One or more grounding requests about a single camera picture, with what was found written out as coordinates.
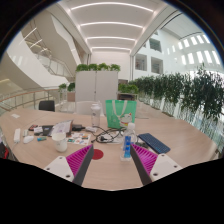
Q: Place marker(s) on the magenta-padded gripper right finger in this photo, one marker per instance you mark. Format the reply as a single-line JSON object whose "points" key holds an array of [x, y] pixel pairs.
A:
{"points": [[146, 159]]}

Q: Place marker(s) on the green hedge row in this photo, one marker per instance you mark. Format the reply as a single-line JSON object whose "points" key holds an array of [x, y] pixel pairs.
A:
{"points": [[186, 90]]}

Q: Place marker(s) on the small white box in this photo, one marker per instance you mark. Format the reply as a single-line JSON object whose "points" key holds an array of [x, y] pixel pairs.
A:
{"points": [[38, 130]]}

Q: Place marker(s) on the low planter with shrubs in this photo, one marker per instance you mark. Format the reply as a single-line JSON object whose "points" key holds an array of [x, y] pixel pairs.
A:
{"points": [[128, 89]]}

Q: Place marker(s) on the green cat-print tote bag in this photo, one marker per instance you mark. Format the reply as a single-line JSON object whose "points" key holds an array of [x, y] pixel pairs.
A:
{"points": [[113, 116]]}

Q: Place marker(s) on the black power adapter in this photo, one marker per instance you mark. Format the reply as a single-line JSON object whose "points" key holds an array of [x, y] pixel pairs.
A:
{"points": [[78, 127]]}

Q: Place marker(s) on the clear blue-label water bottle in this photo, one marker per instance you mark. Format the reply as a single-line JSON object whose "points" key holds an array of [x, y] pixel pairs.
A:
{"points": [[127, 146]]}

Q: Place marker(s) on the small potted plant stand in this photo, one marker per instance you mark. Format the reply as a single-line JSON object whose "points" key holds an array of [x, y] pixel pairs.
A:
{"points": [[66, 90]]}

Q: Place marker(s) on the red and black phone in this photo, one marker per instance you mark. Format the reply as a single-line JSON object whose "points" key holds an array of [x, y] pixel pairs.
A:
{"points": [[33, 127]]}

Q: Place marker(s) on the white power strip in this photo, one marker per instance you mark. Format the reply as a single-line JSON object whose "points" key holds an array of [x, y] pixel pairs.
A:
{"points": [[17, 135]]}

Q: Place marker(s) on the white computer mouse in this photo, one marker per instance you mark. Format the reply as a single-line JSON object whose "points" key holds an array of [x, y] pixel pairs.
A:
{"points": [[28, 139]]}

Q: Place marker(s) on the colourful sticker sheet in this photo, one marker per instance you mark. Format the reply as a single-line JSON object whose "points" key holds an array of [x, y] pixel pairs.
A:
{"points": [[79, 138]]}

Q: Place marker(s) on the small white card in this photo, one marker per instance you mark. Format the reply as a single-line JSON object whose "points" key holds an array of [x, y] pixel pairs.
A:
{"points": [[15, 116]]}

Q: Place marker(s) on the clear white-lid shaker bottle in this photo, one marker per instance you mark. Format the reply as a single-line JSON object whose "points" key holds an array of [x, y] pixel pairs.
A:
{"points": [[96, 115]]}

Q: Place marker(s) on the ceiling light strips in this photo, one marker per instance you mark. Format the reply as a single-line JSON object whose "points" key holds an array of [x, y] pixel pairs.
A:
{"points": [[111, 24]]}

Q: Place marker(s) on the white leaf-print paper cup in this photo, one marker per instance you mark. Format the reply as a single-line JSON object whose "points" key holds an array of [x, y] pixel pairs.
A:
{"points": [[60, 141]]}

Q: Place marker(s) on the small white charger block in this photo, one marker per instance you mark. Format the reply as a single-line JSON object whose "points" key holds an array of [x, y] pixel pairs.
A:
{"points": [[25, 132]]}

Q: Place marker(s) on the white printed booklet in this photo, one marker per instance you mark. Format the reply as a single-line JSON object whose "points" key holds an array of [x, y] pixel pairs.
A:
{"points": [[61, 127]]}

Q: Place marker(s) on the black office chair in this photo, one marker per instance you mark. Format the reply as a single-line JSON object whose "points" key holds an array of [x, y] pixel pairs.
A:
{"points": [[46, 105]]}

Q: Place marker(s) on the flat round red coaster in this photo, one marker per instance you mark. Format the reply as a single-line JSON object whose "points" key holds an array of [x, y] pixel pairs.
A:
{"points": [[98, 154]]}

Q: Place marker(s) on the black tablet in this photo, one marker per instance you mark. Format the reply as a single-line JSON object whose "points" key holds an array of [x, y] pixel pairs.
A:
{"points": [[47, 130]]}

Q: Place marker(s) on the small teal box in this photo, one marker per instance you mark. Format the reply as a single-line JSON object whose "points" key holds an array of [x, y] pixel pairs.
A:
{"points": [[41, 138]]}

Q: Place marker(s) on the white cabinet with plants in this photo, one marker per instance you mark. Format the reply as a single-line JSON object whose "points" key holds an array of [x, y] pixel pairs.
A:
{"points": [[96, 85]]}

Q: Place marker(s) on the glass railing with handrail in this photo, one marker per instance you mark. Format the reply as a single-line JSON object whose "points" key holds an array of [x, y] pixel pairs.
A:
{"points": [[23, 98]]}

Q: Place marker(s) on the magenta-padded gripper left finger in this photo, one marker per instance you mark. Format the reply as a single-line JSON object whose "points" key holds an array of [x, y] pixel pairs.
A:
{"points": [[78, 160]]}

